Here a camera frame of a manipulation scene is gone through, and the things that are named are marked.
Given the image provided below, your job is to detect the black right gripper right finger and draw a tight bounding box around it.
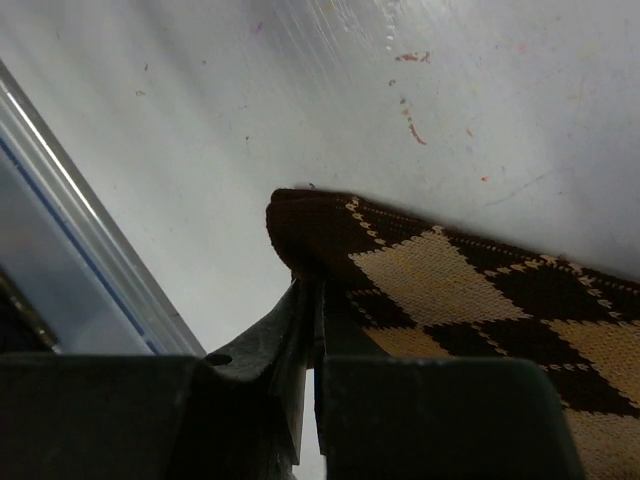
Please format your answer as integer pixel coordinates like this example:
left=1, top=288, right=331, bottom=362
left=314, top=283, right=585, bottom=479

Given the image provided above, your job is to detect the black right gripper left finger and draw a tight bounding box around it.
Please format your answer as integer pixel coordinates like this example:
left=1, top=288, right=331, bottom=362
left=1, top=282, right=306, bottom=479

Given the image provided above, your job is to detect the brown tan argyle sock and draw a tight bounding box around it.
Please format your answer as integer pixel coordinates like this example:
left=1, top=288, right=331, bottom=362
left=266, top=189, right=639, bottom=479

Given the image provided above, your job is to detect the aluminium table frame rail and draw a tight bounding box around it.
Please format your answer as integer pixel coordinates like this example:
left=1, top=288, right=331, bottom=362
left=1, top=67, right=205, bottom=356

